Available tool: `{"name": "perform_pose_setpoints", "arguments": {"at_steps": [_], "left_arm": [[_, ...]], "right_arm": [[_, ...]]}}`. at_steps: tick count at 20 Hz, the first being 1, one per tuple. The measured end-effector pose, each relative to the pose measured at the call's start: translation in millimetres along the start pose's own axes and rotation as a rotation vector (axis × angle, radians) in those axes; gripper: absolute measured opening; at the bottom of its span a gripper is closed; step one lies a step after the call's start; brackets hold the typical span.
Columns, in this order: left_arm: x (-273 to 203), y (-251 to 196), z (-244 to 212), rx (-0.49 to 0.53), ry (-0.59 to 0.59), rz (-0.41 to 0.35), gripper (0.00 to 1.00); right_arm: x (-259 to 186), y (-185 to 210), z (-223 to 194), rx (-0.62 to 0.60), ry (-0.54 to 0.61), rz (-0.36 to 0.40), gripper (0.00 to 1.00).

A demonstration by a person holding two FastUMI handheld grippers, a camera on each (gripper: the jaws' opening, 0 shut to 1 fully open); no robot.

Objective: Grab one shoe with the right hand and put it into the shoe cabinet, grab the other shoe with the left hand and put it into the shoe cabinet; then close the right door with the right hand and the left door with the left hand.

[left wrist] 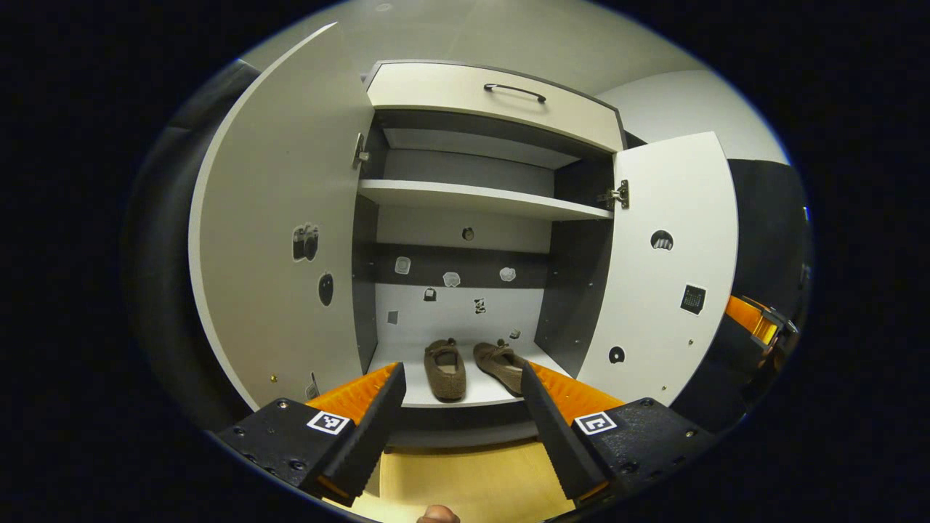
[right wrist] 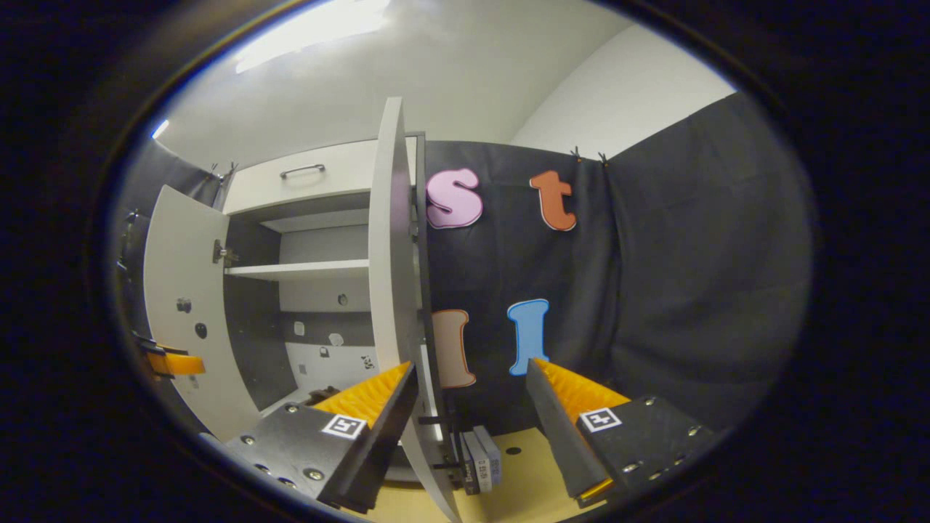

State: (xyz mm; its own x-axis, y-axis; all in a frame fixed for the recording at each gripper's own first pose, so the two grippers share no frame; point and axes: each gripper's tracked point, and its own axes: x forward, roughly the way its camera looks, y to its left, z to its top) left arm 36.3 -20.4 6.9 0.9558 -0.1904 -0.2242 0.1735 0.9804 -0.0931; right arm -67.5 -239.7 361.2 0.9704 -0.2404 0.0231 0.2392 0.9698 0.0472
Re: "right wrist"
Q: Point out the white cabinet shelf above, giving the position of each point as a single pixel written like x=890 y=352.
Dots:
x=305 y=270

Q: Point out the white shoe cabinet door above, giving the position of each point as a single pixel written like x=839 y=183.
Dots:
x=182 y=254
x=389 y=254

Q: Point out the white and grey shoe cabinet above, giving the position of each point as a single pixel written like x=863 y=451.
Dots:
x=251 y=327

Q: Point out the black backdrop cloth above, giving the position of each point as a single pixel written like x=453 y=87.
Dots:
x=690 y=254

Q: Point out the small dark carton box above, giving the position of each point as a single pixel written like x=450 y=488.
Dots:
x=482 y=461
x=494 y=454
x=468 y=472

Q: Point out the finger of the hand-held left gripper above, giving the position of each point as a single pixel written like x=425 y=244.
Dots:
x=178 y=363

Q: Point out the brown fuzzy shoe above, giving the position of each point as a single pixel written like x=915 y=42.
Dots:
x=323 y=396

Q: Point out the small ceiling light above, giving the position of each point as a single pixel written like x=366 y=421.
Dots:
x=160 y=129

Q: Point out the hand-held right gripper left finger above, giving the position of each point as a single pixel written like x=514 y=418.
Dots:
x=389 y=436

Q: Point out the ceiling light panel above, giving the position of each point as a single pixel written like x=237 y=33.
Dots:
x=312 y=33

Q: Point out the white cabinet drawer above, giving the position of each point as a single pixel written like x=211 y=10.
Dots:
x=341 y=174

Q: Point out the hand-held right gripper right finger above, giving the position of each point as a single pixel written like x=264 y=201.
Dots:
x=556 y=436

